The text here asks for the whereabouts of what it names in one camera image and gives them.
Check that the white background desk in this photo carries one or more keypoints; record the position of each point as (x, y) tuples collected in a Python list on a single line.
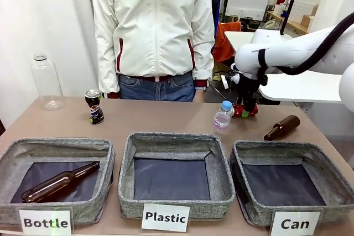
[(290, 89)]

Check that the large clear plastic bottle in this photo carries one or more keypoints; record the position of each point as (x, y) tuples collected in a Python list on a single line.
[(47, 86)]

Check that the orange cloth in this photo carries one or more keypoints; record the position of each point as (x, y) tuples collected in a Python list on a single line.
[(224, 42)]

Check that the crushed Pepsi can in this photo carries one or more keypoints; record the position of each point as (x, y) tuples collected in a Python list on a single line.
[(94, 109)]

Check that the crushed red can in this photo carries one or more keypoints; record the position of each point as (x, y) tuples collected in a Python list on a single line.
[(238, 110)]

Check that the white Can label sign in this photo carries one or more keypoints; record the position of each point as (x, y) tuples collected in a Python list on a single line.
[(295, 223)]

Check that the white computer monitor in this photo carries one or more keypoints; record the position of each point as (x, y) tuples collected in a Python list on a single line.
[(246, 4)]

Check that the person's left hand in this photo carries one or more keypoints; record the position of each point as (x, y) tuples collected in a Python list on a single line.
[(199, 95)]

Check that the white Bottle label sign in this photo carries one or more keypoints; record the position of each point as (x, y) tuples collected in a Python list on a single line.
[(44, 222)]

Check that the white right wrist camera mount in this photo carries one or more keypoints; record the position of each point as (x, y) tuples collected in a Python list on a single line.
[(235, 73)]

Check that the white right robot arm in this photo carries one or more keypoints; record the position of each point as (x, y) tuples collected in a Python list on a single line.
[(290, 51)]

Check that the small blue-capped water bottle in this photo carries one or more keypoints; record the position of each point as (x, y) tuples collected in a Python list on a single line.
[(222, 121)]

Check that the black stand pole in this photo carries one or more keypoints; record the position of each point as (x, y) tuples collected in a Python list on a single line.
[(290, 1)]

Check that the grey fabric basket labelled Can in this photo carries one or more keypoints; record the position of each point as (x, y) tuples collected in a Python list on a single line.
[(276, 150)]

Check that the white power strip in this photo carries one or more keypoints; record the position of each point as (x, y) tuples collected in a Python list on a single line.
[(225, 81)]

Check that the brown glass beer bottle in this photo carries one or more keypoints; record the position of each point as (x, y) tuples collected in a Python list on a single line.
[(55, 186), (287, 125)]

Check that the white Plastic label sign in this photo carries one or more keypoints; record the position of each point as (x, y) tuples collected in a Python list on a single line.
[(165, 217)]

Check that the person in white jacket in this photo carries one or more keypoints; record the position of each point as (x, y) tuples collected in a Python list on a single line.
[(152, 26)]

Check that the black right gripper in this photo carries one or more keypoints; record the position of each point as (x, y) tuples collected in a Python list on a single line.
[(249, 86)]

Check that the grey fabric basket labelled Plastic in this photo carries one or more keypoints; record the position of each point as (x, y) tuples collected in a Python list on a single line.
[(171, 143)]

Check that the grey fabric basket labelled Bottle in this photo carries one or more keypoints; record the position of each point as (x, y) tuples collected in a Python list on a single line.
[(55, 151)]

